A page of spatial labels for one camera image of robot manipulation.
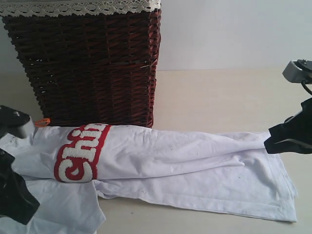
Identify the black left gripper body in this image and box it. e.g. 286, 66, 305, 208
0, 149, 16, 215

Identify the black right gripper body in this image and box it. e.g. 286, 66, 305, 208
301, 98, 312, 145

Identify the white t-shirt with red lettering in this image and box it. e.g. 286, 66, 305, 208
0, 124, 297, 234

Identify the dark red wicker basket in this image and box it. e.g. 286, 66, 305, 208
2, 9, 161, 127

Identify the white lace cloth trim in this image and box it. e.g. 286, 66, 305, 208
0, 0, 161, 17

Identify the orange clothing tag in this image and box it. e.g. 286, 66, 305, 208
35, 118, 51, 128

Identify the black cable loop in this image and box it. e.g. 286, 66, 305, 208
301, 80, 312, 97

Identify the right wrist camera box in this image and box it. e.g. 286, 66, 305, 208
282, 59, 312, 84

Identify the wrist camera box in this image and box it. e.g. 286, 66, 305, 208
282, 59, 312, 84
0, 105, 35, 139

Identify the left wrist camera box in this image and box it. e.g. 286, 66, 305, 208
0, 105, 35, 139

